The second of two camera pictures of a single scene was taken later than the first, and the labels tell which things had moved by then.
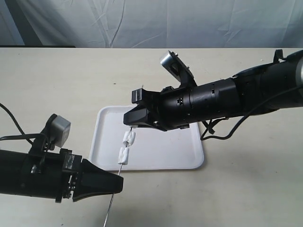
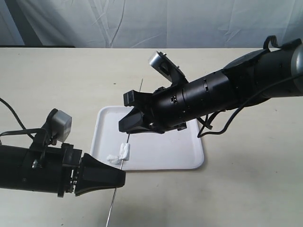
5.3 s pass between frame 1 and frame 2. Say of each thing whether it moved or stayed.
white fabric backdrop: stayed
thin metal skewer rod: moved
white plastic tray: stayed
